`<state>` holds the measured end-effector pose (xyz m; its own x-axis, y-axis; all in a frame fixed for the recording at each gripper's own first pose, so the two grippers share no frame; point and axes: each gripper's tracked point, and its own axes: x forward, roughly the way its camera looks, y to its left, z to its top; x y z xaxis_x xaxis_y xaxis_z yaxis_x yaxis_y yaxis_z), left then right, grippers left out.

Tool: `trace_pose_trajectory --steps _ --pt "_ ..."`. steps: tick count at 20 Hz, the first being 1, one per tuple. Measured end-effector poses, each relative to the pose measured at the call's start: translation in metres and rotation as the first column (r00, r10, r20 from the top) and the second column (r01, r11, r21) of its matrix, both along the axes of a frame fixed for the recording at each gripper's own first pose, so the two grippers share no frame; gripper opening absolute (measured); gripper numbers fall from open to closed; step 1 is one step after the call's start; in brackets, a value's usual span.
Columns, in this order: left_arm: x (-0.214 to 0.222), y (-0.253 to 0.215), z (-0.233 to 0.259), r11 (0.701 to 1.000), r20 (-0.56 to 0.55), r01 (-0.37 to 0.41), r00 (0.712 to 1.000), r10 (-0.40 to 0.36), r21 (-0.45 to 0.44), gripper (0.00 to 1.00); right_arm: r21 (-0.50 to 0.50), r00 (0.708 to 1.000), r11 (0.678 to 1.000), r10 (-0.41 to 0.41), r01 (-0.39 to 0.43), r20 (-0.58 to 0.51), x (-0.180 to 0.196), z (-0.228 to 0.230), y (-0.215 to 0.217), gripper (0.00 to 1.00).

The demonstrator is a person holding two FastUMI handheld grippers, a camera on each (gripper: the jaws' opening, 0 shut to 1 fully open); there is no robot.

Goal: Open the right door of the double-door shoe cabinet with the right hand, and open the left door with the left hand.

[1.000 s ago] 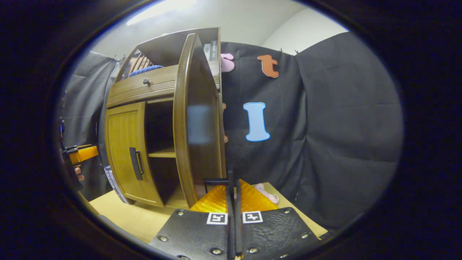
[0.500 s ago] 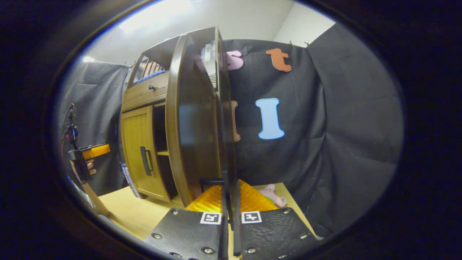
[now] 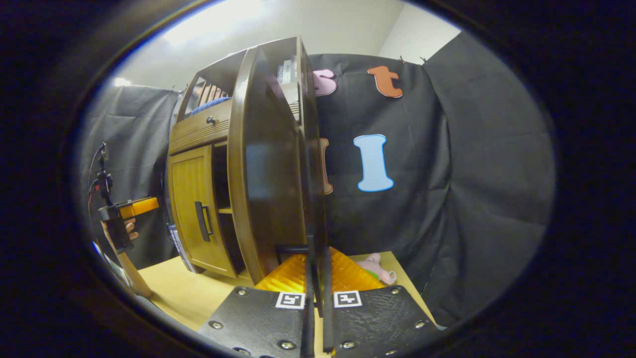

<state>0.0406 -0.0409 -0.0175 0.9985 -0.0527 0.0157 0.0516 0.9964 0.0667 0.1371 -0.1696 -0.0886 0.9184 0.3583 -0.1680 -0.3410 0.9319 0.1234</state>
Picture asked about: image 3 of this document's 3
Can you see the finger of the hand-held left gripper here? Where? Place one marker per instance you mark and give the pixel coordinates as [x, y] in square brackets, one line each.
[141, 206]

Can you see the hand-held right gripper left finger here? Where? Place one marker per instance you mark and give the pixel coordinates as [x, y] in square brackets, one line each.
[263, 323]

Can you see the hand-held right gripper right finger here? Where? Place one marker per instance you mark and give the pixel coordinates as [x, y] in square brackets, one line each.
[377, 323]

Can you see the wooden double-door shoe cabinet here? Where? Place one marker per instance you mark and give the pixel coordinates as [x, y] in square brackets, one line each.
[221, 64]

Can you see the wooden cabinet drawer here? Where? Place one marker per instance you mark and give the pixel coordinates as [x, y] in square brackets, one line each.
[198, 132]

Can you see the pink plush toy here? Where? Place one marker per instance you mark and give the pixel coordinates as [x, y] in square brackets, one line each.
[377, 268]

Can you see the wooden inner shelf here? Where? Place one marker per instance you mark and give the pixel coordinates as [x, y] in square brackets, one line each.
[226, 210]

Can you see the black round drawer knob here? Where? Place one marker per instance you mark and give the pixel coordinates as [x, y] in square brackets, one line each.
[211, 120]

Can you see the blue folded towel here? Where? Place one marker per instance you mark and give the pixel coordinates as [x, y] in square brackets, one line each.
[211, 105]

